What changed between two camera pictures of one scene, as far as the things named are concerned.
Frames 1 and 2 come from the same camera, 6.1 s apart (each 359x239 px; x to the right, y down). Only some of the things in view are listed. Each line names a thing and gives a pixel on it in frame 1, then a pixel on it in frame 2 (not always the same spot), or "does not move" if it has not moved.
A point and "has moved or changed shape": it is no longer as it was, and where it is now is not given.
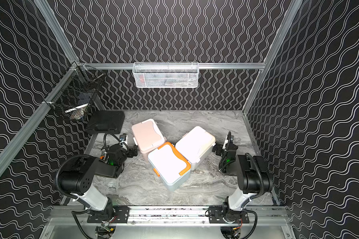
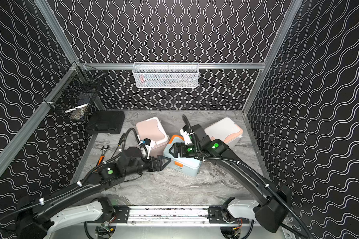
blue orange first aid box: [173, 169] → [189, 166]
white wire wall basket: [165, 74] does not move
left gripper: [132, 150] → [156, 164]
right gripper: [219, 149] → [182, 146]
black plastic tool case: [105, 122] does not move
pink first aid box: [146, 134] has moved or changed shape
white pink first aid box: [196, 146] has moved or changed shape
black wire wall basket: [73, 95] does not move
